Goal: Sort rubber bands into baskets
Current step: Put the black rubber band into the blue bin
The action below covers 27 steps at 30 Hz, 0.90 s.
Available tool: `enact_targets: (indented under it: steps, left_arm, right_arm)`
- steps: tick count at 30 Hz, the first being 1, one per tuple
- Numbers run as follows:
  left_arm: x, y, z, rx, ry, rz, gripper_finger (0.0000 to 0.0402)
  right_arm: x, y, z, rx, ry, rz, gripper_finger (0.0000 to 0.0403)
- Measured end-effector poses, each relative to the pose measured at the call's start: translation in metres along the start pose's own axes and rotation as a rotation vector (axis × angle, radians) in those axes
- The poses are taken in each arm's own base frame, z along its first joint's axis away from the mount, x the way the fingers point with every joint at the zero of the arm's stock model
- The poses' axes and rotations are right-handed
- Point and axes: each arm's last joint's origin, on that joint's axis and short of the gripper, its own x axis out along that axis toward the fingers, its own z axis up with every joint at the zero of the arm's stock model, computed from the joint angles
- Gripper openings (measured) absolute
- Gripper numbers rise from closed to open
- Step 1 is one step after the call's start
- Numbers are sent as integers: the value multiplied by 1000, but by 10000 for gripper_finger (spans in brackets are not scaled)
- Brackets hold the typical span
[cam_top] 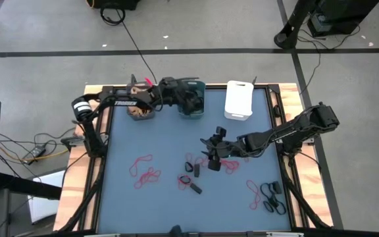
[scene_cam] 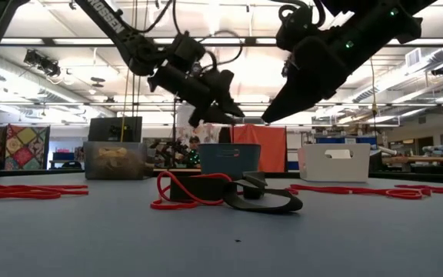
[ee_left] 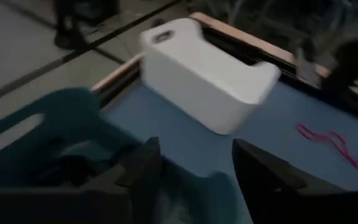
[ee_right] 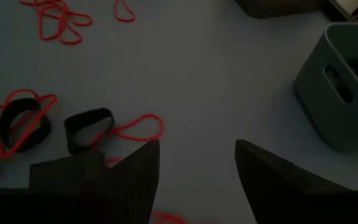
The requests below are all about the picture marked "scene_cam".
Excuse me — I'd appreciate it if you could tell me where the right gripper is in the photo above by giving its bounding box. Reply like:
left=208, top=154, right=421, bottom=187
left=261, top=32, right=361, bottom=124

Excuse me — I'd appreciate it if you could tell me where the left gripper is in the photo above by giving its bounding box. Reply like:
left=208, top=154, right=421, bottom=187
left=146, top=60, right=246, bottom=127

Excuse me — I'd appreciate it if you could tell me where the black rubber band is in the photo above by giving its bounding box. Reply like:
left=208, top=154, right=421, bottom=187
left=221, top=175, right=305, bottom=215

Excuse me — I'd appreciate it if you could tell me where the floral cloth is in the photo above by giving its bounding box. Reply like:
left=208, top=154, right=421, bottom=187
left=175, top=123, right=222, bottom=146

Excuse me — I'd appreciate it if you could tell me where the person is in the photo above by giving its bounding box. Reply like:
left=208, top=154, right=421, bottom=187
left=185, top=135, right=202, bottom=169

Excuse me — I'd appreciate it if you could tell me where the blue board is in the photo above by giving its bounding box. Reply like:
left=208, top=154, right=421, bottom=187
left=315, top=135, right=378, bottom=146

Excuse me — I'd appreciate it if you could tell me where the orange hanging cloth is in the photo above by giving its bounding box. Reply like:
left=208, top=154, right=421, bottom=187
left=230, top=123, right=288, bottom=173

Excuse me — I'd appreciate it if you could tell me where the teal plastic basket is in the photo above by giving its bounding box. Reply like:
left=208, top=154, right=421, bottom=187
left=197, top=142, right=262, bottom=182

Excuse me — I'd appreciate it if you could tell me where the black overhead light bar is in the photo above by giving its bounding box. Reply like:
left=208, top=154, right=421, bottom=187
left=0, top=36, right=443, bottom=48

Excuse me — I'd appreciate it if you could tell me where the black monitor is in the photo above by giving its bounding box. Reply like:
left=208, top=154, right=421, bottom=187
left=87, top=116, right=144, bottom=143

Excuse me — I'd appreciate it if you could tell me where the white plastic basket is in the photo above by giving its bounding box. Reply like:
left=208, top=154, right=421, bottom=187
left=297, top=143, right=371, bottom=183

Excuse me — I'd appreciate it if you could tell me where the translucent grey basket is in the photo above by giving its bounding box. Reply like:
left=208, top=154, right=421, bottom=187
left=82, top=141, right=149, bottom=181

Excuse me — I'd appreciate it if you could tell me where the wooden workbench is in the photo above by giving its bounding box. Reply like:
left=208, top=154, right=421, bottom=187
left=381, top=155, right=443, bottom=164

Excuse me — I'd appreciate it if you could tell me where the blue storage shelf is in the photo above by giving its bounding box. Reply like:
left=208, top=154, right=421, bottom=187
left=49, top=148, right=86, bottom=170

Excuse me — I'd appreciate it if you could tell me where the colourful patchwork quilt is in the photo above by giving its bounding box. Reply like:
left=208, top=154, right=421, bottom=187
left=5, top=123, right=51, bottom=171

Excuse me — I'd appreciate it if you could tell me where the black stand frame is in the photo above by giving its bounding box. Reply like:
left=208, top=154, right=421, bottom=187
left=172, top=96, right=236, bottom=170

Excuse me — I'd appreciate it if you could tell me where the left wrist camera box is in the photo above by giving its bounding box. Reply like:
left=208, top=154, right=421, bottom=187
left=166, top=32, right=208, bottom=72

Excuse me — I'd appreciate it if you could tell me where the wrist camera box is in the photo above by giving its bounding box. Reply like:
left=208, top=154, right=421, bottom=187
left=166, top=32, right=208, bottom=72
left=275, top=4, right=317, bottom=52

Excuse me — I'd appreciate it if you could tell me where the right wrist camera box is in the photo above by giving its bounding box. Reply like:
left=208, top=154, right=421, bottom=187
left=275, top=4, right=317, bottom=52

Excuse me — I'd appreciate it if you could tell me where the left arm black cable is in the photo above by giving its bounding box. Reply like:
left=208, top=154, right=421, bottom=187
left=132, top=0, right=245, bottom=67

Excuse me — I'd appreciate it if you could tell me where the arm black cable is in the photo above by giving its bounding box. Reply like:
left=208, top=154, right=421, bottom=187
left=271, top=0, right=327, bottom=28
left=132, top=0, right=245, bottom=67

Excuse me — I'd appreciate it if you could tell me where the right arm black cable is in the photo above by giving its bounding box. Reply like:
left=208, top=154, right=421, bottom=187
left=271, top=0, right=327, bottom=28

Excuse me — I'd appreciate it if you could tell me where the white wall vent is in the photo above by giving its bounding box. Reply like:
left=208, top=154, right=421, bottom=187
left=405, top=47, right=423, bottom=69

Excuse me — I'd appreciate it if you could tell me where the black horizontal rail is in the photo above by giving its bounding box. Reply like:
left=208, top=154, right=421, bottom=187
left=0, top=101, right=443, bottom=108

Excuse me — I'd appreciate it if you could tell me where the black table frame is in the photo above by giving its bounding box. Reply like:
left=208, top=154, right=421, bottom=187
left=0, top=168, right=443, bottom=185

